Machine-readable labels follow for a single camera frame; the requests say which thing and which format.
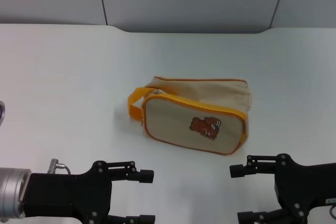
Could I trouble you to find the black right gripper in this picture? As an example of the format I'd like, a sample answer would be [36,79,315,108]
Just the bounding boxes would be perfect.
[229,153,336,224]

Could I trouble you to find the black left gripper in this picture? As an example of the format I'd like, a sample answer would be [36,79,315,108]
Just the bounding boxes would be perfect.
[22,159,156,224]

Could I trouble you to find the beige orange-trimmed bear food bag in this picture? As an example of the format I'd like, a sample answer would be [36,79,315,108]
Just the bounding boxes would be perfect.
[127,76,254,157]

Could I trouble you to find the grey left gripper cable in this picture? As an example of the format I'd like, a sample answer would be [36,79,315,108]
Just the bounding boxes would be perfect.
[49,158,72,176]

